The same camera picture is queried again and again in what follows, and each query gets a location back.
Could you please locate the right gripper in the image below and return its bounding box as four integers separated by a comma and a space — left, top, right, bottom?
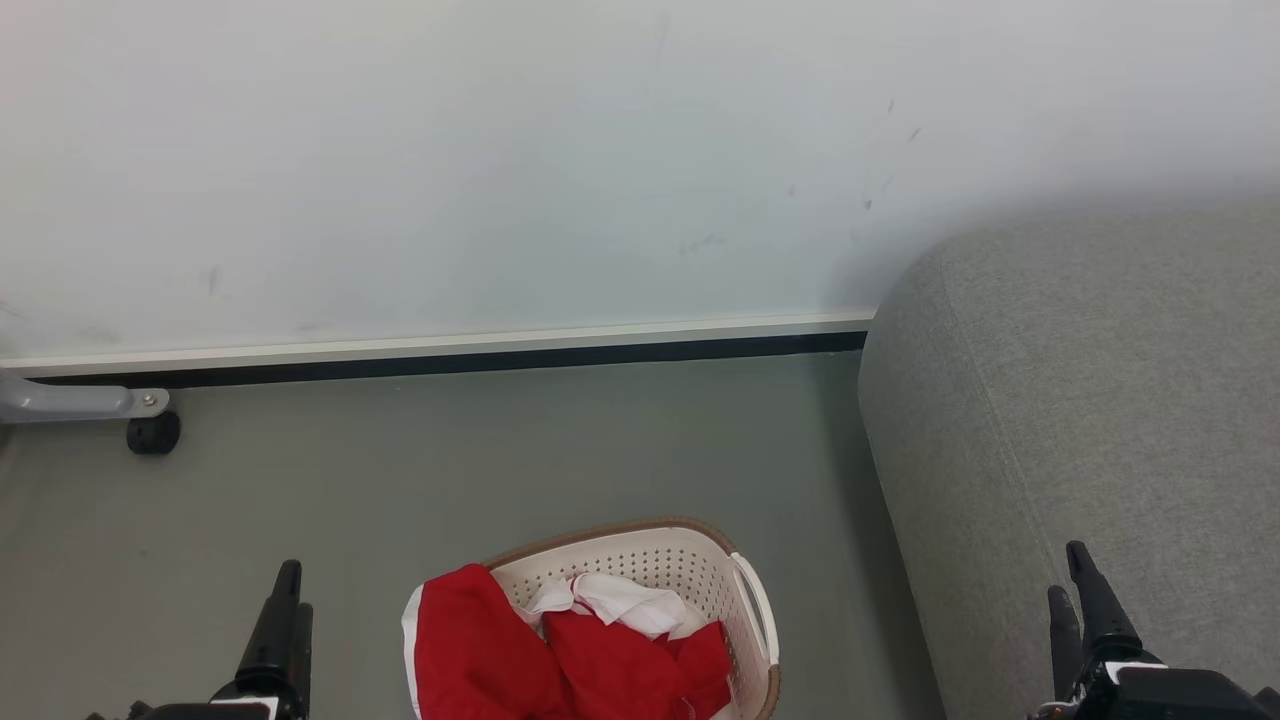
1028, 541, 1280, 720

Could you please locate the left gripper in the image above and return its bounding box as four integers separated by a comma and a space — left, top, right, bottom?
85, 560, 314, 720

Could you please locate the grey fabric sofa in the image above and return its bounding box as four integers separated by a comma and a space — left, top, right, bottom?
857, 205, 1280, 720

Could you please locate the red cloth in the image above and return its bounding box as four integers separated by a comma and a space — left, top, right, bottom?
402, 563, 736, 720

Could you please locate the white cloth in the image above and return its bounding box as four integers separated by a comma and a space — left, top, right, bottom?
519, 573, 707, 642

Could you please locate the black caster wheel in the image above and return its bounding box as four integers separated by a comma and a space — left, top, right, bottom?
126, 410, 182, 457

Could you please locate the grey metal stand leg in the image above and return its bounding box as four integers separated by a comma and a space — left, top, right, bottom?
0, 368, 171, 424

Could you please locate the white and black baseboard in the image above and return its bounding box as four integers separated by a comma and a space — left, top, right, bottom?
0, 312, 877, 390

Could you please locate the white perforated laundry basket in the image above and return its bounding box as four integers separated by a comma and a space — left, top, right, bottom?
483, 516, 782, 720

